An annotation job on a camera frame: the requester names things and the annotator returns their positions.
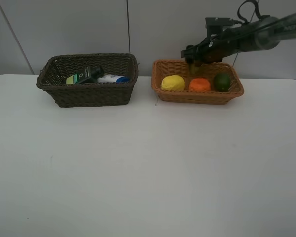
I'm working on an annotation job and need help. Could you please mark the halved avocado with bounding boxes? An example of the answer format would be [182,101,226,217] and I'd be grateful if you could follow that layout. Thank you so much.
[189,63,200,75]

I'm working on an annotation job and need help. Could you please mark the orange mandarin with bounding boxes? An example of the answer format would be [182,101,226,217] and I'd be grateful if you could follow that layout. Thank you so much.
[189,78,211,92]

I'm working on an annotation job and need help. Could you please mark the black rectangular bottle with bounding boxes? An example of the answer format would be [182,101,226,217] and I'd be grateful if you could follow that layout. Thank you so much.
[65,66,105,85]

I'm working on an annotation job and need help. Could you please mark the white bottle with blue cap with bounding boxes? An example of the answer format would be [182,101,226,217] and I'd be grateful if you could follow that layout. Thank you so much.
[97,74,130,83]

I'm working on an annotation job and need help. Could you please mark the yellow lemon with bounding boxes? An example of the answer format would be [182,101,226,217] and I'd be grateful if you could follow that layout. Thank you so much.
[160,75,185,91]

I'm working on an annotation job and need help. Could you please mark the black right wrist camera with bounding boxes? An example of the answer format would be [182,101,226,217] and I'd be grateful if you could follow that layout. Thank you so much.
[205,17,235,38]

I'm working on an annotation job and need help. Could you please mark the orange wicker basket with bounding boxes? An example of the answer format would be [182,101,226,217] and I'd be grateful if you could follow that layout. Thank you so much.
[151,60,244,105]

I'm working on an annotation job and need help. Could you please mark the dark brown wicker basket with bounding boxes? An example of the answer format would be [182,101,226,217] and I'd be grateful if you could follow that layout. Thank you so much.
[36,53,138,108]

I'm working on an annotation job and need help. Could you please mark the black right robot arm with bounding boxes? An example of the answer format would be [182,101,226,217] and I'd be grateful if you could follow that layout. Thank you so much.
[181,13,296,65]

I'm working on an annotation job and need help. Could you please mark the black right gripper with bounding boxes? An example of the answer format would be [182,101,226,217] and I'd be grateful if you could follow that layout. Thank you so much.
[181,34,239,67]

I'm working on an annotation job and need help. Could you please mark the green lime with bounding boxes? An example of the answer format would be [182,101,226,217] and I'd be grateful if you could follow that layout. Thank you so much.
[213,73,231,92]

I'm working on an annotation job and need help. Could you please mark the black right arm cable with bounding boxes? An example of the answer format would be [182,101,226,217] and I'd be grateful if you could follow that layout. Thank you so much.
[233,0,264,67]

